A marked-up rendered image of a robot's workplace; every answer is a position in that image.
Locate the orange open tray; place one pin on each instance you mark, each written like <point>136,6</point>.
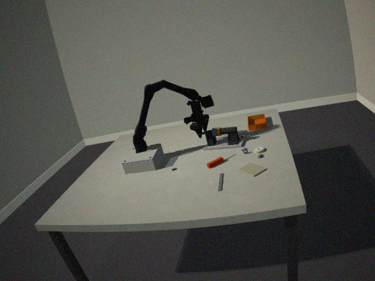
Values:
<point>256,122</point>

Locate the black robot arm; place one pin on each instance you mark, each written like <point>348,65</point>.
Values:
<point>149,90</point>

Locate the red-handled screwdriver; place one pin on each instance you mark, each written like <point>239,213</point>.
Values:
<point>215,162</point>

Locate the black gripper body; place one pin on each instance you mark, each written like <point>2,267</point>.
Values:
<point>198,118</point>

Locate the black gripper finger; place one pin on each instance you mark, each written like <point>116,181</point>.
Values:
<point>199,132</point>
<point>204,125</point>

